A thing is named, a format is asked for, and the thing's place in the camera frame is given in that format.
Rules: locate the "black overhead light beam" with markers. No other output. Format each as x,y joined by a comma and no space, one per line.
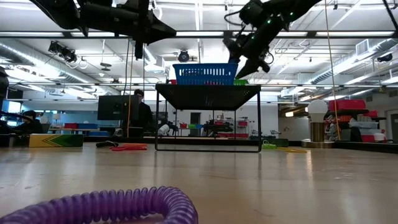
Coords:
202,34

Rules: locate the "blue plastic basket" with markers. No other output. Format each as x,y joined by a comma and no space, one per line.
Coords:
186,81

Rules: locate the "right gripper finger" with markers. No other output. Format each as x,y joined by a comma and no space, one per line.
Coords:
236,49
253,65

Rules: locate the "black perforated metal shelf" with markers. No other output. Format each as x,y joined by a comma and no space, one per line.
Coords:
205,96

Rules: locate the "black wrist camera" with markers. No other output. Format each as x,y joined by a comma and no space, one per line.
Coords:
253,12

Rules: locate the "orange rubber band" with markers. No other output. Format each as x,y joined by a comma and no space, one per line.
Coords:
136,144

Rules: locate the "red storage bins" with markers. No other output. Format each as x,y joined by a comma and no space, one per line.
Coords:
346,105

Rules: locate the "green plastic basket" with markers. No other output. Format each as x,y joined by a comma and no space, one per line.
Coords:
241,82

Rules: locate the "black ceiling spotlight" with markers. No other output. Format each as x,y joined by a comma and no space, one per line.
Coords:
183,56
385,57
63,53

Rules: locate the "red rubber band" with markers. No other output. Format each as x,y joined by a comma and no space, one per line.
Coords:
124,149

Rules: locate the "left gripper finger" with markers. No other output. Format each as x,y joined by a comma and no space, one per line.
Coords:
143,18
146,36

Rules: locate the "person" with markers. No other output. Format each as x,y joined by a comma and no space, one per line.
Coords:
31,126
144,115

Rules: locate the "black ceiling disc lamp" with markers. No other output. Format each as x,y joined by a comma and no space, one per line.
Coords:
105,65

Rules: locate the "red plastic basket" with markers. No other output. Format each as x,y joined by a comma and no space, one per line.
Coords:
172,82

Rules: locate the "black monitor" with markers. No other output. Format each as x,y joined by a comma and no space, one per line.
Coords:
116,107

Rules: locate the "green yellow crayon box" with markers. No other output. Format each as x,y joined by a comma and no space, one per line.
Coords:
56,140
283,142

